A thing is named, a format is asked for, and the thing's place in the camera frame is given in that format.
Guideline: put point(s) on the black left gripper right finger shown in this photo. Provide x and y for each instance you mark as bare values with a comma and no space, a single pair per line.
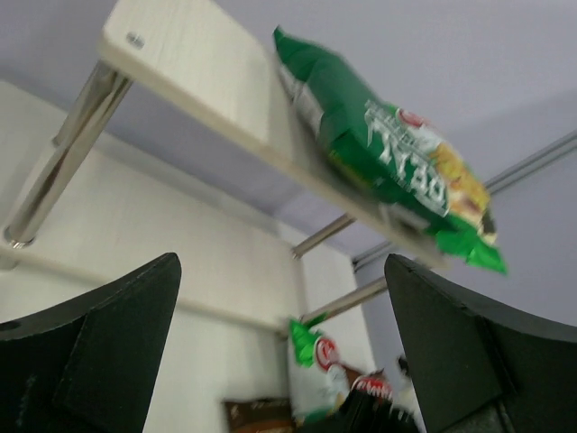
477,364

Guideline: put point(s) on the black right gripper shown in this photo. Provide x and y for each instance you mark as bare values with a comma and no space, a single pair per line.
362,413

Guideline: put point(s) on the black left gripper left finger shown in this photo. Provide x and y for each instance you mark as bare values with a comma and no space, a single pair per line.
90,364

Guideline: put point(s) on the brown Chuba bag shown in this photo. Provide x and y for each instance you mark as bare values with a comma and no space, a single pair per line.
375,383

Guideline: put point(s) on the brown Kettle chips bag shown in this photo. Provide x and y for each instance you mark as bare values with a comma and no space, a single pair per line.
267,415

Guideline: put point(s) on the green Real chips bag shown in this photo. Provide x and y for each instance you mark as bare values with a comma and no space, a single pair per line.
392,155

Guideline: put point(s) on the white two-tier shelf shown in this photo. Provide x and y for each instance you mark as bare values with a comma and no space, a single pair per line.
194,55

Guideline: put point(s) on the aluminium frame post right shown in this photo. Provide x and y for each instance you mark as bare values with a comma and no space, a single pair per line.
507,178

